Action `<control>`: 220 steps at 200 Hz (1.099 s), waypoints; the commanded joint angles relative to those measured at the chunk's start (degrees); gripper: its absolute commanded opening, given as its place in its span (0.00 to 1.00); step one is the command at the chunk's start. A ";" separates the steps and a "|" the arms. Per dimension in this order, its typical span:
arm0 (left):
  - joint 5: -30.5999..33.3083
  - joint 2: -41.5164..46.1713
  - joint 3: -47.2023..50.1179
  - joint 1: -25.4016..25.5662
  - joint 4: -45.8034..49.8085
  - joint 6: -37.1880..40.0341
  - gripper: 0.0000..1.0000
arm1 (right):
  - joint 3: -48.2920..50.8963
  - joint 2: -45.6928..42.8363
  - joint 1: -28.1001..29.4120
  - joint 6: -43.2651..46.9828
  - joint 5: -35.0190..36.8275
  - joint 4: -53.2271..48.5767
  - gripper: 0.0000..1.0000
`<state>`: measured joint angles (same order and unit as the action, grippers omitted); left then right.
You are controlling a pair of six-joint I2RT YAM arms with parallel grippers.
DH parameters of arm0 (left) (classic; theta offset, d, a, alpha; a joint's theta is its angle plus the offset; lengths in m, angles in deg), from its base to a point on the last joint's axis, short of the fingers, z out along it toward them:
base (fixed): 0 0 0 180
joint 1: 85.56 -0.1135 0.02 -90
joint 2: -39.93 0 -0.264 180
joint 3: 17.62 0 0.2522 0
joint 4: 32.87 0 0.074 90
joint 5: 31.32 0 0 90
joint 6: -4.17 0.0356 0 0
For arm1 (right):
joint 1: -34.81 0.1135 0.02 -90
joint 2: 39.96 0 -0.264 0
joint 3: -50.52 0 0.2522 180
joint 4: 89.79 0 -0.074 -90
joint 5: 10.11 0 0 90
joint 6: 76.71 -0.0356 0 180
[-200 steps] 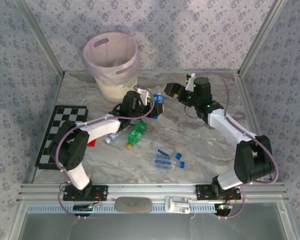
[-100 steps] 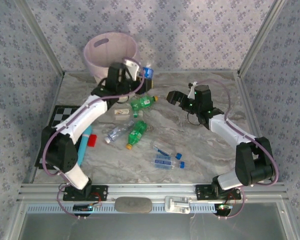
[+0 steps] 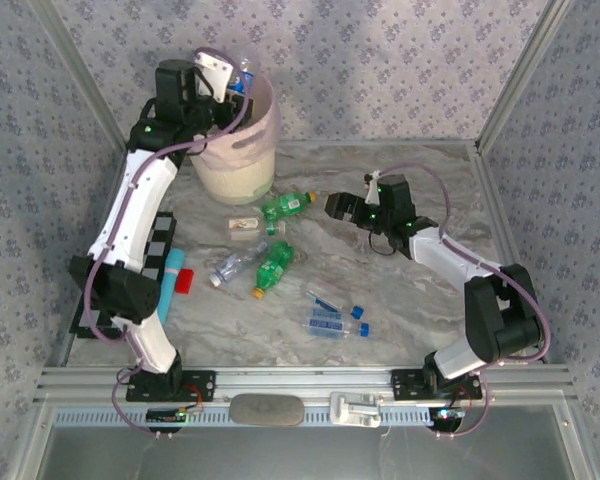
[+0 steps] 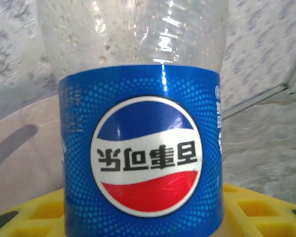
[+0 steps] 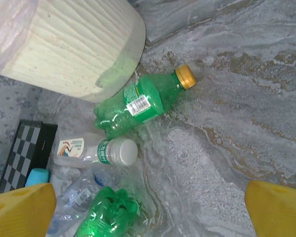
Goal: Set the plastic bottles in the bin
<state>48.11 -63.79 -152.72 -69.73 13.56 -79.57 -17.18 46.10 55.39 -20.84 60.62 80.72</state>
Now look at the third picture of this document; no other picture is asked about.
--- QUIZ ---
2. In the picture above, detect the blue label bottle white cap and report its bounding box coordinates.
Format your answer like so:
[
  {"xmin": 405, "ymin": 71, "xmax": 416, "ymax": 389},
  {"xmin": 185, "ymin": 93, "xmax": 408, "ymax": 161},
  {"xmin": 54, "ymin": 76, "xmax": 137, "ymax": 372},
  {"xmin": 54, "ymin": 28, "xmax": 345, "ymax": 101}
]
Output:
[{"xmin": 227, "ymin": 57, "xmax": 256, "ymax": 97}]

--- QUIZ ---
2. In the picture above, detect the green bottle orange cap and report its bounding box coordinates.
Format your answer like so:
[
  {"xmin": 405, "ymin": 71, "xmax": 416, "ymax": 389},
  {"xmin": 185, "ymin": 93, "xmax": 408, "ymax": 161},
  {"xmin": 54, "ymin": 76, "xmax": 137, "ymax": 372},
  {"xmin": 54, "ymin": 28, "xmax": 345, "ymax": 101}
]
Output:
[{"xmin": 251, "ymin": 240, "xmax": 296, "ymax": 300}]

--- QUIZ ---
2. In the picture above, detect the slim clear bottle blue cap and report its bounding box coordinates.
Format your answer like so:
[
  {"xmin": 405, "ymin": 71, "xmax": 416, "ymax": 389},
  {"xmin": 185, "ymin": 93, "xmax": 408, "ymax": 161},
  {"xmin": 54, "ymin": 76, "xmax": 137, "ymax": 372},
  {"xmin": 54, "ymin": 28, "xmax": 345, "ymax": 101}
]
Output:
[{"xmin": 305, "ymin": 291, "xmax": 366, "ymax": 321}]

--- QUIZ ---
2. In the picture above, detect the white rectangular plastic bottle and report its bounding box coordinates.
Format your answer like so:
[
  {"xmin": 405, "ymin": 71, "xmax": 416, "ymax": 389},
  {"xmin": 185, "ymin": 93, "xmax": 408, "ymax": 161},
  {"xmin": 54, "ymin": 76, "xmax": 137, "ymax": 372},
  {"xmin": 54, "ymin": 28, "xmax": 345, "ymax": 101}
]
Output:
[{"xmin": 228, "ymin": 217, "xmax": 262, "ymax": 243}]

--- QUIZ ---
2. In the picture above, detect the white bin with pink bag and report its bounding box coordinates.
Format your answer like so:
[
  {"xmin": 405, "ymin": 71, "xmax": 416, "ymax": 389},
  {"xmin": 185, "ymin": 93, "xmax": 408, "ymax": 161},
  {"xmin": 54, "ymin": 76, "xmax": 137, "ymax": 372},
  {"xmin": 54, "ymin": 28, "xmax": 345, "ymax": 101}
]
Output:
[{"xmin": 187, "ymin": 72, "xmax": 283, "ymax": 206}]

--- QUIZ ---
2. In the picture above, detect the green bottle yellow cap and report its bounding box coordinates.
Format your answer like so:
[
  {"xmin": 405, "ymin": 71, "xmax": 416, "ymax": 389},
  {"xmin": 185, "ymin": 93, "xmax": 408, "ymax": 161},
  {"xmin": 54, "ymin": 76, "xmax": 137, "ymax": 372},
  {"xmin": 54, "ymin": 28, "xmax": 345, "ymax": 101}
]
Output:
[{"xmin": 260, "ymin": 191, "xmax": 318, "ymax": 222}]

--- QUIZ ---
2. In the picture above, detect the crushed clear bottle white cap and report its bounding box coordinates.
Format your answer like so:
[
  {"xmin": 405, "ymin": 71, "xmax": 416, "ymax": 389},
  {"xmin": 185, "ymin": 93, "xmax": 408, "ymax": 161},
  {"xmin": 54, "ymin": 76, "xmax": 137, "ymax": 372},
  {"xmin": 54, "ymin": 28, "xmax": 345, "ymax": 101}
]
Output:
[{"xmin": 208, "ymin": 239, "xmax": 270, "ymax": 288}]

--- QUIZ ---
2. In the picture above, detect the black grey checkerboard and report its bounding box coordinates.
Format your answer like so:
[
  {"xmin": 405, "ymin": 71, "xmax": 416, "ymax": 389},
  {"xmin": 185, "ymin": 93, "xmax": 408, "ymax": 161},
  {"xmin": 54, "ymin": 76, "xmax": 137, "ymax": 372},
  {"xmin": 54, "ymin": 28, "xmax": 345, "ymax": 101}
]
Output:
[{"xmin": 69, "ymin": 212, "xmax": 177, "ymax": 340}]

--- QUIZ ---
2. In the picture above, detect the red plastic block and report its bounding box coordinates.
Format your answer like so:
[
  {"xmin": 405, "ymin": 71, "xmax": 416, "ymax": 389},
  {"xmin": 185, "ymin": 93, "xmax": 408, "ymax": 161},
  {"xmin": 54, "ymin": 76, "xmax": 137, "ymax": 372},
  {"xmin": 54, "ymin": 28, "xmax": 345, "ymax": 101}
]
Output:
[{"xmin": 174, "ymin": 268, "xmax": 196, "ymax": 295}]

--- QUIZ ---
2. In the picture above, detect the light blue plastic tube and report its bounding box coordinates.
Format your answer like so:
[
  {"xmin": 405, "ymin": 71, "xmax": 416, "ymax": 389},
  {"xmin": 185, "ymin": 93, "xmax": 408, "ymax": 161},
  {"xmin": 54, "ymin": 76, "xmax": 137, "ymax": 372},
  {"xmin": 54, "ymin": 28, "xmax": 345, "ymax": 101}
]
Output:
[{"xmin": 158, "ymin": 248, "xmax": 188, "ymax": 324}]

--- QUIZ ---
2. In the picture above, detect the silver metal latch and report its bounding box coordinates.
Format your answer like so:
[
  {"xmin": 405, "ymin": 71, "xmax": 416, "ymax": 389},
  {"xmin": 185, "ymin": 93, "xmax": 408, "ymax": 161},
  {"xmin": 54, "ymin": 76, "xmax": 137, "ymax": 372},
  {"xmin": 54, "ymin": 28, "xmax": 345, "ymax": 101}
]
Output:
[{"xmin": 328, "ymin": 392, "xmax": 383, "ymax": 428}]

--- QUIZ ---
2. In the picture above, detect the grey oval pad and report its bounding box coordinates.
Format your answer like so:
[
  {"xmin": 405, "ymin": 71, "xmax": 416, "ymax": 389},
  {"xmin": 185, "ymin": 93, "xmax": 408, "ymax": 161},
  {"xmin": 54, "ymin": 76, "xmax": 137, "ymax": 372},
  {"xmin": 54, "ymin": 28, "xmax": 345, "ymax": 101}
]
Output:
[{"xmin": 228, "ymin": 393, "xmax": 307, "ymax": 428}]

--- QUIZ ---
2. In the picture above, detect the long aluminium frame bar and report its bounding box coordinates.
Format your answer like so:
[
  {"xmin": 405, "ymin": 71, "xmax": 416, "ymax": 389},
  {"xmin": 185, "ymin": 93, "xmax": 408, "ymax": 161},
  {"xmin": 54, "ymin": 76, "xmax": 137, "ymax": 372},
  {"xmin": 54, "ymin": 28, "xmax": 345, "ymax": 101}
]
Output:
[{"xmin": 127, "ymin": 139, "xmax": 482, "ymax": 150}]

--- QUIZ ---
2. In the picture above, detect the aluminium rail with grooves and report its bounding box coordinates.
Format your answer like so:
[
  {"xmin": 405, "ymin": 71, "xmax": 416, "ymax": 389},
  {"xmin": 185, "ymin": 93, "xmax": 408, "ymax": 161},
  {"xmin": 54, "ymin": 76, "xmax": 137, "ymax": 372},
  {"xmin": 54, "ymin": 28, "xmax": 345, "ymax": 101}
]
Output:
[{"xmin": 34, "ymin": 366, "xmax": 579, "ymax": 404}]

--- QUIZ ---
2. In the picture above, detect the aluminium frame post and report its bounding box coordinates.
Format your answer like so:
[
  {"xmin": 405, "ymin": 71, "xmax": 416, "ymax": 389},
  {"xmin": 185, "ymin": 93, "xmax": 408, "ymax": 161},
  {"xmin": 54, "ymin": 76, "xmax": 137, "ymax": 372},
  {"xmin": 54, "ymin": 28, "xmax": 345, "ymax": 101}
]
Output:
[{"xmin": 474, "ymin": 0, "xmax": 575, "ymax": 154}]

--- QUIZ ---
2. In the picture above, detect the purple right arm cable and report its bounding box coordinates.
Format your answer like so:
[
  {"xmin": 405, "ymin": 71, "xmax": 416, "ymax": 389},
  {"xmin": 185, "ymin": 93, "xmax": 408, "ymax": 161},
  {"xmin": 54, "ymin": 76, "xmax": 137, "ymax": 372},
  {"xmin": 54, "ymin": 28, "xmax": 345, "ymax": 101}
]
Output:
[{"xmin": 369, "ymin": 162, "xmax": 553, "ymax": 441}]

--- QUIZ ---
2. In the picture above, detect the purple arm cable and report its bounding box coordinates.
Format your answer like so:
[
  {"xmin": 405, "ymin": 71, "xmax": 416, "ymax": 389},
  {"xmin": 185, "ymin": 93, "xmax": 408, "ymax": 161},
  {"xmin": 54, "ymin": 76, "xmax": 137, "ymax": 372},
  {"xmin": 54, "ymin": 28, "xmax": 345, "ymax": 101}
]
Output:
[
  {"xmin": 85, "ymin": 47, "xmax": 254, "ymax": 441},
  {"xmin": 369, "ymin": 162, "xmax": 553, "ymax": 441}
]

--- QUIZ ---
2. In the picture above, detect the grey slotted cable duct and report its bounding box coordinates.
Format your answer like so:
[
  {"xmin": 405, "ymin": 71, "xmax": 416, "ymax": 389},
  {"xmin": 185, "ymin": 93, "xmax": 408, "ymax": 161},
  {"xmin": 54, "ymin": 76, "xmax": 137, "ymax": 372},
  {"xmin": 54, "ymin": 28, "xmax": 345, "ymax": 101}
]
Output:
[{"xmin": 54, "ymin": 408, "xmax": 437, "ymax": 428}]

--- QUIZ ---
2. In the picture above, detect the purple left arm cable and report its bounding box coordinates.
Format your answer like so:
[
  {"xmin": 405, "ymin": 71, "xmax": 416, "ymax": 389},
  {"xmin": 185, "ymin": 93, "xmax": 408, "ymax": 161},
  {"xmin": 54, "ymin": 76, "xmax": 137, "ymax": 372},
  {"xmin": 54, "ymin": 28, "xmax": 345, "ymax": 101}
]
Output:
[{"xmin": 85, "ymin": 47, "xmax": 254, "ymax": 441}]

